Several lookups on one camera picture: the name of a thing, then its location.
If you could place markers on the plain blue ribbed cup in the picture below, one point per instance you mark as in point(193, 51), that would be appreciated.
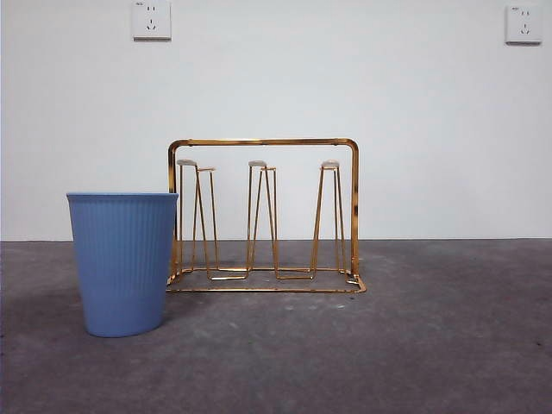
point(123, 267)

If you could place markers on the white wall socket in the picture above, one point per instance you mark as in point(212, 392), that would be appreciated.
point(524, 25)
point(152, 20)

